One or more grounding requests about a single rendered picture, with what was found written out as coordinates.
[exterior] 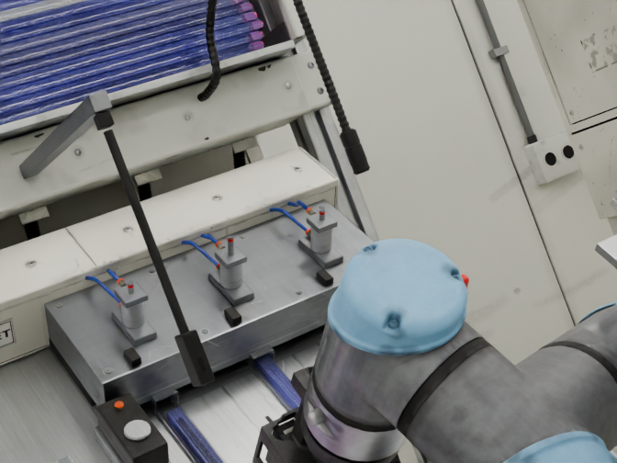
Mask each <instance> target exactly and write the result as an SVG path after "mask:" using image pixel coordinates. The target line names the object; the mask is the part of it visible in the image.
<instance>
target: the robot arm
mask: <svg viewBox="0 0 617 463"><path fill-rule="evenodd" d="M466 304H467V289H466V284H465V282H464V280H463V279H462V277H461V274H460V271H459V269H458V267H457V266H456V265H455V264H454V262H453V261H452V260H451V259H450V258H449V257H448V256H446V255H445V254H444V253H442V252H441V251H439V250H437V249H436V248H434V247H432V246H430V245H428V244H426V243H422V242H418V241H414V240H410V239H386V240H382V241H378V242H375V243H371V244H369V245H367V246H366V247H363V248H362V249H361V250H360V251H359V252H358V253H357V254H356V255H354V256H353V258H352V259H351V260H350V262H349V263H348V265H347V266H346V268H345V270H344V272H343V275H342V279H341V282H340V285H339V286H338V288H337V290H336V291H335V292H334V293H333V295H332V297H331V300H330V303H329V307H328V319H327V322H326V325H325V328H324V332H323V335H322V338H321V341H320V347H319V350H318V353H317V356H316V359H315V364H314V366H313V367H306V368H302V369H300V370H299V371H297V372H294V373H293V377H292V379H291V383H290V384H291V385H292V386H293V388H294V389H295V391H296V392H297V394H298V396H299V397H300V399H301V403H300V405H299V407H296V408H295V409H293V410H291V411H289V412H286V413H283V414H282V416H281V417H280V418H278V419H276V420H274V421H272V422H270V423H268V424H266V425H264V426H261V430H260V434H259V437H258V441H257V445H256V448H255V452H254V456H253V459H252V463H264V462H263V461H262V459H261V458H260V455H261V451H262V448H263V445H264V446H265V447H266V449H267V454H266V458H265V460H266V462H267V463H401V462H400V459H399V457H398V452H399V450H400V449H401V448H402V447H403V445H404V444H405V443H406V442H407V440H409V441H410V442H411V443H412V444H413V445H414V446H415V447H416V448H417V449H418V450H419V451H420V452H421V453H422V454H423V455H424V456H425V457H426V458H427V459H428V460H429V461H430V462H431V463H617V458H616V457H615V456H614V455H613V454H612V453H611V452H610V451H612V450H613V449H614V448H615V447H616V446H617V301H615V302H613V303H609V304H606V305H603V306H601V307H599V308H597V309H596V310H594V311H592V312H591V313H589V314H588V315H586V316H585V317H584V318H583V319H582V320H581V321H580V322H579V323H578V325H576V326H575V327H573V328H571V329H570V330H568V331H567V332H565V333H563V334H562V335H560V336H559V337H557V338H556V339H555V340H554V341H552V342H550V343H549V344H547V345H545V346H543V347H542V348H540V349H539V350H538V351H536V352H535V353H533V354H532V355H530V356H528V357H526V358H525V359H523V360H522V361H521V362H520V363H518V364H517V365H515V366H514V365H513V364H512V363H511V361H509V360H508V359H507V358H506V357H505V356H504V355H503V354H501V353H500V352H499V351H498V350H497V349H496V348H495V347H494V346H493V345H491V344H490V343H489V342H488V341H487V340H485V338H484V337H483V336H482V335H480V334H479V333H478V332H477V331H476V330H475V329H474V328H472V327H471V326H470V325H469V324H468V323H467V322H465V319H466ZM293 417H294V418H295V419H296V420H294V419H292V420H290V421H287V420H289V419H291V418H293ZM286 421H287V422H286ZM284 422H285V423H284ZM281 423H282V424H281ZM279 424H280V425H279Z"/></svg>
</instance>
